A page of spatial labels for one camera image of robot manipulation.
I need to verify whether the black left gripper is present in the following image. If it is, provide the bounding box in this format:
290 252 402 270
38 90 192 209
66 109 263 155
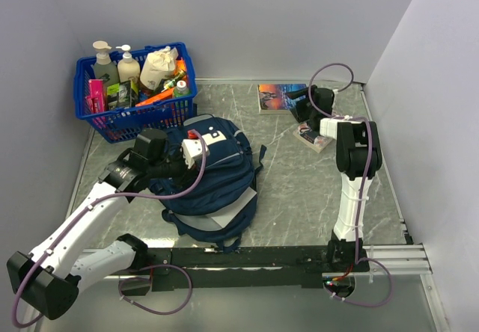
148 141 202 188

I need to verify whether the Little Women floral book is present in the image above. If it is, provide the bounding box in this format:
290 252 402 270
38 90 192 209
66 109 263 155
293 122 332 153

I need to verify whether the Jane Eyre blue book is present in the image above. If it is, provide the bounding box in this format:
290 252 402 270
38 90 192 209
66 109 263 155
257 84 307 114

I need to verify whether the navy blue student backpack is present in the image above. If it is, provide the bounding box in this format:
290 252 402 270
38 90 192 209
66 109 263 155
149 114 263 253

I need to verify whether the white paperback book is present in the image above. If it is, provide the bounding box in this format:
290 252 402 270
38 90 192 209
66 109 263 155
209 188 257 231

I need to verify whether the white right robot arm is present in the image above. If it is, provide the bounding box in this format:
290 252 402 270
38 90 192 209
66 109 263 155
287 85 382 271

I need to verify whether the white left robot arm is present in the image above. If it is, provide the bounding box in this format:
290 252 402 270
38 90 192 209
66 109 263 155
7 129 204 328

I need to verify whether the beige paper bag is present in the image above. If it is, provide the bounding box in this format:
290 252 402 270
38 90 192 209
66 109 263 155
139 46 178 90

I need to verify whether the blue plastic basket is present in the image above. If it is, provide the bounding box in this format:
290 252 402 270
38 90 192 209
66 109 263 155
73 42 198 144

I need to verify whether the green black box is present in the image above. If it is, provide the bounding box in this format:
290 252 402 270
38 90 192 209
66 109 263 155
106 80 138 111

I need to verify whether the green bottle white cap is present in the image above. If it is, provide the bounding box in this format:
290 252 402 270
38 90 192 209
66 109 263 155
173 80 190 98

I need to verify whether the pink box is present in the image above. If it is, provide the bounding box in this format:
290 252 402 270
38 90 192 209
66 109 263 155
85 79 107 114

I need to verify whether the cream pump bottle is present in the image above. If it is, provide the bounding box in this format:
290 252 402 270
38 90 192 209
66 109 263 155
117 44 141 84

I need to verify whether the grey-green pump bottle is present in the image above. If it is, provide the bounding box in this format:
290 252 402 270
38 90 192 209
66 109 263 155
92 40 120 87

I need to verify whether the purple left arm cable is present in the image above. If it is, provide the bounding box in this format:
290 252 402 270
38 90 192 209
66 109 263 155
10 133 209 328

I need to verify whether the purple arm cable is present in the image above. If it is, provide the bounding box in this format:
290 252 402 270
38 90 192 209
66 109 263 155
308 62 394 307
10 133 209 328

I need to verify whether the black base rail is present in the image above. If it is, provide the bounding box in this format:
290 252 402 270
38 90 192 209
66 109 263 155
118 245 370 292

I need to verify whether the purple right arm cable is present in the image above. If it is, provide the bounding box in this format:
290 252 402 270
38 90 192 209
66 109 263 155
308 62 394 307

